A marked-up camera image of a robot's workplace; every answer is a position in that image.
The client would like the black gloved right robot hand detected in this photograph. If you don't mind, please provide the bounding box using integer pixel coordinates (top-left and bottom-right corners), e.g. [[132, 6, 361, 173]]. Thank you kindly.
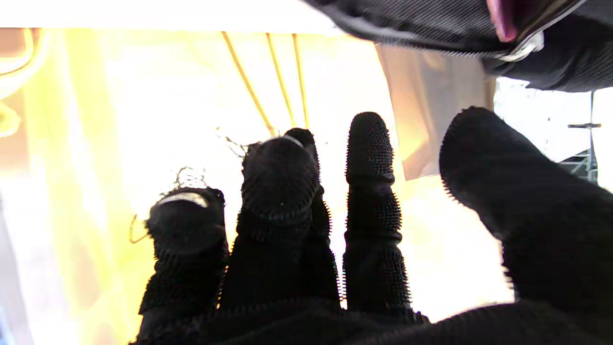
[[129, 106, 613, 345]]

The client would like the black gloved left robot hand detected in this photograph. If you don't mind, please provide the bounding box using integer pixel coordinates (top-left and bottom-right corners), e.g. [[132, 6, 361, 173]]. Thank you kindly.
[[483, 0, 613, 93]]

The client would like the pink paper document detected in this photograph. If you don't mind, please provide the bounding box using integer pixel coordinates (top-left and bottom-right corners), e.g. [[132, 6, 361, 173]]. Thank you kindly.
[[486, 0, 521, 44]]

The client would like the grey felt zip pouch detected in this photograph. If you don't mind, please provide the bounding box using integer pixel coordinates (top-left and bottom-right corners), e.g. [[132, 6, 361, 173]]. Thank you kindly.
[[302, 0, 589, 63]]

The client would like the black studio tripod stand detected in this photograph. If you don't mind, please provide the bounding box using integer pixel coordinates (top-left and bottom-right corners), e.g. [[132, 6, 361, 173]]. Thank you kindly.
[[558, 91, 602, 184]]

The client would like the dark flat screen panel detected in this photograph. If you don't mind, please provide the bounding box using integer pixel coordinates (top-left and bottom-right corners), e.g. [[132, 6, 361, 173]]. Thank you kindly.
[[375, 43, 497, 182]]

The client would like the floor lamp with tripod legs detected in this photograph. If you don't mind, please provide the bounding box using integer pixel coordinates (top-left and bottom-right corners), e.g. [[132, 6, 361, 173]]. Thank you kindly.
[[220, 31, 310, 138]]

